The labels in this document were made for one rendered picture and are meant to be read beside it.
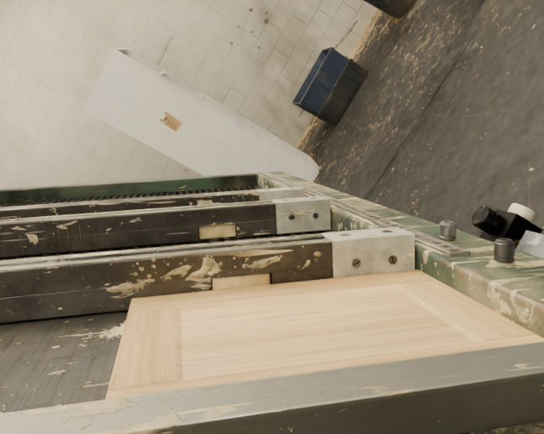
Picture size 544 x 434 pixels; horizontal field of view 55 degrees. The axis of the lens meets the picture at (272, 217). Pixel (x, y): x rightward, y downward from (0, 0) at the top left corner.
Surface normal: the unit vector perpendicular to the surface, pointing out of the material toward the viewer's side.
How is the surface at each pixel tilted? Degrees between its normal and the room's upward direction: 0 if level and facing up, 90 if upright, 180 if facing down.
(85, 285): 90
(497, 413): 90
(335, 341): 57
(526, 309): 32
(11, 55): 90
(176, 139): 90
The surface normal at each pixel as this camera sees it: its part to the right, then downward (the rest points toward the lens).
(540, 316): -0.98, 0.07
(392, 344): -0.05, -0.99
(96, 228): 0.18, 0.15
